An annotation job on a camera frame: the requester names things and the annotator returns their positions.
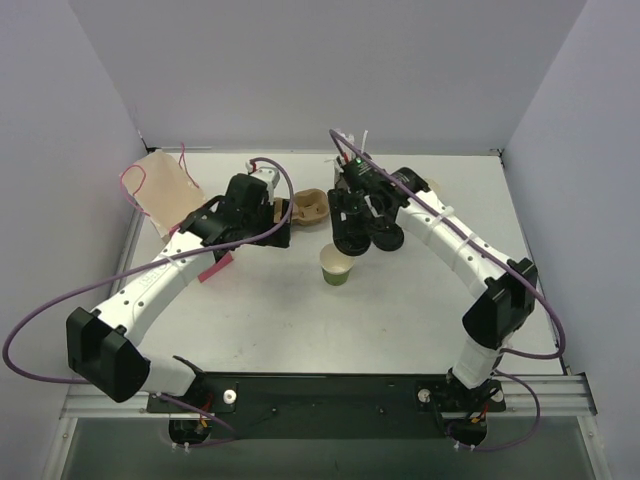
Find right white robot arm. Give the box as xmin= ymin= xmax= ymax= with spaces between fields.
xmin=327 ymin=157 xmax=538 ymax=389

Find brown paper takeout bag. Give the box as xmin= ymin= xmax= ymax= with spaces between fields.
xmin=120 ymin=150 xmax=207 ymax=244

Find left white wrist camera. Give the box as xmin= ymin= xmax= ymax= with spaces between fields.
xmin=245 ymin=161 xmax=280 ymax=202

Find grey cylindrical straw holder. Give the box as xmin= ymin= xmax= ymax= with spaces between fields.
xmin=332 ymin=155 xmax=345 ymax=189

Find black plastic cup lid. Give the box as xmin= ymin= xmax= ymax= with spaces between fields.
xmin=333 ymin=234 xmax=371 ymax=257
xmin=371 ymin=225 xmax=405 ymax=252

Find aluminium frame rail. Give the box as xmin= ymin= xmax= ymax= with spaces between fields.
xmin=60 ymin=372 xmax=599 ymax=420

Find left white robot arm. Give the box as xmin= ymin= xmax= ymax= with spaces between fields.
xmin=66 ymin=167 xmax=292 ymax=412

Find brown cardboard cup carrier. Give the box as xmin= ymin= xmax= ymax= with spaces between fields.
xmin=272 ymin=188 xmax=329 ymax=227

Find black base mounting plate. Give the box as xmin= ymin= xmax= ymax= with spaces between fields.
xmin=147 ymin=373 xmax=506 ymax=443

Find green paper coffee cup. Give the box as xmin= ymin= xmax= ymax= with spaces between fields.
xmin=319 ymin=244 xmax=355 ymax=286
xmin=425 ymin=178 xmax=442 ymax=196

